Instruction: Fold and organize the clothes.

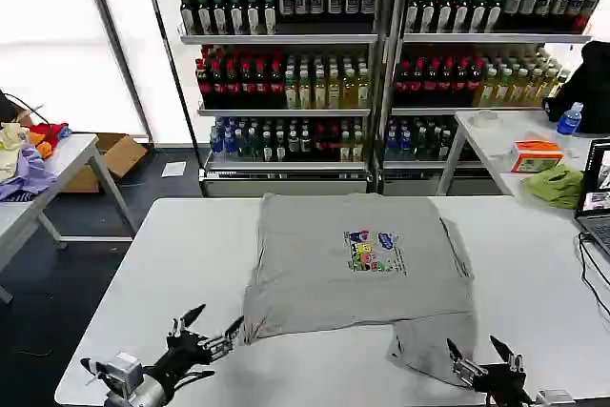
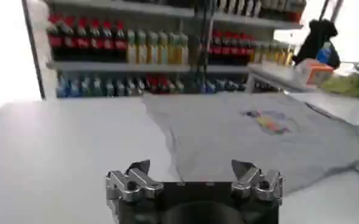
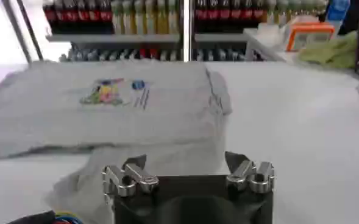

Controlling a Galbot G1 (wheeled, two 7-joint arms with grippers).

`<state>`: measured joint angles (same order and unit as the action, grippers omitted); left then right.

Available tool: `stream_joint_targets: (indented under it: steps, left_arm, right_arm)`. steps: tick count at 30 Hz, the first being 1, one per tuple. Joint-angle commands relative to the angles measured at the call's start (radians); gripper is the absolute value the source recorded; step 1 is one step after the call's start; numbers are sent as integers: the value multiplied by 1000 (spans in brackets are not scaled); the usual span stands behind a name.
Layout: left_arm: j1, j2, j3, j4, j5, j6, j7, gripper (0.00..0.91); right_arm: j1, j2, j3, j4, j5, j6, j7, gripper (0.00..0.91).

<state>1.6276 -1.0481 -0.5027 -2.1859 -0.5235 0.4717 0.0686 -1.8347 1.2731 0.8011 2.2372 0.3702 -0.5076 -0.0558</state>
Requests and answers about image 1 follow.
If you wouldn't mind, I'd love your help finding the black slanted pole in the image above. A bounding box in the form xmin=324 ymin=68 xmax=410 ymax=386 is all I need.
xmin=137 ymin=0 xmax=207 ymax=198

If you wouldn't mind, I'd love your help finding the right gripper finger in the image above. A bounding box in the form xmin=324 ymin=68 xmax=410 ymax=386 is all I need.
xmin=445 ymin=337 xmax=487 ymax=387
xmin=489 ymin=335 xmax=526 ymax=374

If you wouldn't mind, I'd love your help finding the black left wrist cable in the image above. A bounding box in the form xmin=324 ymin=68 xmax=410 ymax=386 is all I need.
xmin=164 ymin=366 xmax=216 ymax=392

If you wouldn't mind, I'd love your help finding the black bag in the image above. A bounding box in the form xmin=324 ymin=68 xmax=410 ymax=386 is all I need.
xmin=542 ymin=39 xmax=610 ymax=134

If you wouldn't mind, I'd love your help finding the purple cloth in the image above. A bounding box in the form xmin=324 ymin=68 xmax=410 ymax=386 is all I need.
xmin=0 ymin=144 xmax=58 ymax=203

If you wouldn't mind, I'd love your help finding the grey printed t-shirt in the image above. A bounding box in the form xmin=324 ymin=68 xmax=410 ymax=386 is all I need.
xmin=241 ymin=192 xmax=478 ymax=387

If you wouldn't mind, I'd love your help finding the blue water bottle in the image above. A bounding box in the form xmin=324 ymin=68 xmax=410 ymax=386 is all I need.
xmin=556 ymin=101 xmax=585 ymax=137

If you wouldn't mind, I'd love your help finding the cream cloth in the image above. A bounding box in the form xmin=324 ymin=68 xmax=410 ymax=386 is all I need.
xmin=0 ymin=121 xmax=32 ymax=183

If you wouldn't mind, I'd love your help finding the green cloth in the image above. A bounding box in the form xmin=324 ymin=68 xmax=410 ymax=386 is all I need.
xmin=521 ymin=163 xmax=585 ymax=211

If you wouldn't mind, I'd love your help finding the shelf rack with bottles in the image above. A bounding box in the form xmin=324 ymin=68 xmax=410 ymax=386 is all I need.
xmin=161 ymin=0 xmax=388 ymax=198
xmin=380 ymin=0 xmax=600 ymax=197

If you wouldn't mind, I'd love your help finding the orange tissue box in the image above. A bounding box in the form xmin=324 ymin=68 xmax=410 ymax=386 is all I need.
xmin=509 ymin=139 xmax=566 ymax=173

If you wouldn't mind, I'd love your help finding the orange cloth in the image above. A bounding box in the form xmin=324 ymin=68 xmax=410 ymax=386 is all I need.
xmin=30 ymin=137 xmax=61 ymax=161

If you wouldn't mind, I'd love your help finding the white side table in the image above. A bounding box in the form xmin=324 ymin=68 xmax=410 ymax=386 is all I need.
xmin=0 ymin=132 xmax=139 ymax=306

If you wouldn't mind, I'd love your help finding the white desk table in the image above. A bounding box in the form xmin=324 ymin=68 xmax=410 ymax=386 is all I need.
xmin=436 ymin=109 xmax=610 ymax=211

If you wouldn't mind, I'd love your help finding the brown cardboard box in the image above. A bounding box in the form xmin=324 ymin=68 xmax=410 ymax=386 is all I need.
xmin=60 ymin=132 xmax=149 ymax=194

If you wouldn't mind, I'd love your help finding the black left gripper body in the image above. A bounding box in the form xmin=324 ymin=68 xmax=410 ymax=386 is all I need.
xmin=151 ymin=329 xmax=214 ymax=382

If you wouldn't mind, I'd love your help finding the red cloth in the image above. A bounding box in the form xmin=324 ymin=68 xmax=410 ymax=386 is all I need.
xmin=28 ymin=122 xmax=71 ymax=145

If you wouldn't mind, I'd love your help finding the grey slanted window post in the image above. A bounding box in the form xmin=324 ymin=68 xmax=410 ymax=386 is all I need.
xmin=77 ymin=0 xmax=154 ymax=146

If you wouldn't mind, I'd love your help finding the white tape roll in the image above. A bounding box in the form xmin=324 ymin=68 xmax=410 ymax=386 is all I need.
xmin=469 ymin=110 xmax=501 ymax=130

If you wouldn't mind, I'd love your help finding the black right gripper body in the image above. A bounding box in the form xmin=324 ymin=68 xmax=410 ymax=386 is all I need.
xmin=470 ymin=362 xmax=536 ymax=407

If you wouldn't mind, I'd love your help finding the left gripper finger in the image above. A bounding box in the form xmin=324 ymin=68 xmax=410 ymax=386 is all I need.
xmin=169 ymin=303 xmax=207 ymax=339
xmin=197 ymin=315 xmax=245 ymax=363

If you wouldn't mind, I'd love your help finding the black laptop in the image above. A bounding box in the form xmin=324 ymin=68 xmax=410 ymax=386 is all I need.
xmin=574 ymin=137 xmax=610 ymax=260

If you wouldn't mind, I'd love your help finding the black laptop cable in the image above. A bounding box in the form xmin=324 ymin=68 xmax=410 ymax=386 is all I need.
xmin=578 ymin=231 xmax=610 ymax=320

